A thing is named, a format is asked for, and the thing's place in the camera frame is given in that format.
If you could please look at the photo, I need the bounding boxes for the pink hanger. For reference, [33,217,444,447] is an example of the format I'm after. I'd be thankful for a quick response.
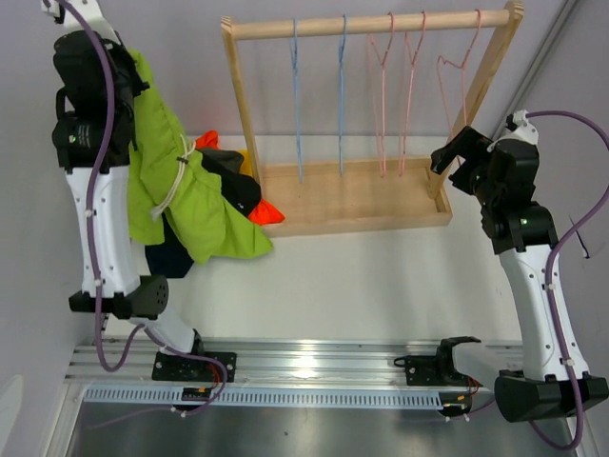
[366,12,395,177]
[436,8,482,168]
[398,10,427,176]

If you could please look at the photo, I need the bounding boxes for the light blue hanger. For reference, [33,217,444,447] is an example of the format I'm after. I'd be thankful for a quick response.
[338,14,348,176]
[289,18,304,183]

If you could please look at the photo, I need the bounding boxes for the orange mesh shorts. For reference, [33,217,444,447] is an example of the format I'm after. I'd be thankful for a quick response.
[195,130,285,226]

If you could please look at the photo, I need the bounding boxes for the black shorts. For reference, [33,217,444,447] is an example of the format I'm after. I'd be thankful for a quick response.
[161,156,264,261]

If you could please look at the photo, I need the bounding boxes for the dark olive shorts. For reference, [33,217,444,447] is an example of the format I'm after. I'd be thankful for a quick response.
[199,148,245,173]

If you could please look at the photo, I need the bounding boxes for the lime green shorts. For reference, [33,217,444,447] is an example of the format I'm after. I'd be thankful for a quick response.
[128,49,273,264]

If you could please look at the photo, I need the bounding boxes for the navy blue shorts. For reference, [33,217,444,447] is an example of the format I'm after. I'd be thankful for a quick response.
[144,241,194,279]

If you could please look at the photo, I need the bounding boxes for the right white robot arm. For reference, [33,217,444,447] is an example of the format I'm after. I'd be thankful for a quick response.
[431,124,608,423]

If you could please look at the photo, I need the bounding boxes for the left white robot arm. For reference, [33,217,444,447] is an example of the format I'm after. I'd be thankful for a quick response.
[51,30,206,381]

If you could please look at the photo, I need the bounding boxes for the wooden clothes rack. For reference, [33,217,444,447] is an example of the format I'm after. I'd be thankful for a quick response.
[221,1,524,237]

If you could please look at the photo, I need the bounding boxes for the yellow plastic tray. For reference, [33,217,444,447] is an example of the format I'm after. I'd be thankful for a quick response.
[238,149,256,181]

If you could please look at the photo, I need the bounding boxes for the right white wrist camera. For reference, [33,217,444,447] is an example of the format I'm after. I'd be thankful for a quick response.
[487,109,539,152]

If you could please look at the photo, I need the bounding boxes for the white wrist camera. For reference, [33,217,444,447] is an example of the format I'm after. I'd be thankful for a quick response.
[487,109,539,152]
[40,0,121,43]

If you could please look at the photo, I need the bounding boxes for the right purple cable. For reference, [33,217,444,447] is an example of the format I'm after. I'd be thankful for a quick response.
[522,109,609,451]

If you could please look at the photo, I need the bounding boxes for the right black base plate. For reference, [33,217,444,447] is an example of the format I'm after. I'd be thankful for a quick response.
[393,336,481,387]

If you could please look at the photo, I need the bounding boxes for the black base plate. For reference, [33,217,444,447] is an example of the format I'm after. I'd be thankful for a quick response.
[151,351,238,383]
[393,336,481,387]

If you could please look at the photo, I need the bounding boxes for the aluminium mounting rail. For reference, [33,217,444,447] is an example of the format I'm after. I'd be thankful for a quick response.
[64,337,439,390]

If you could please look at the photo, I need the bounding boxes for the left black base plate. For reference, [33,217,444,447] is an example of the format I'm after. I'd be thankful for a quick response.
[151,351,238,383]

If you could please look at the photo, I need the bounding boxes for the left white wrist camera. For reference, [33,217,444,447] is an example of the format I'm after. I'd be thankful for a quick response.
[40,0,121,43]

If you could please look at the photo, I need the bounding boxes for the slotted grey cable duct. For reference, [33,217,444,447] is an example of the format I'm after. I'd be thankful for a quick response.
[84,385,467,410]

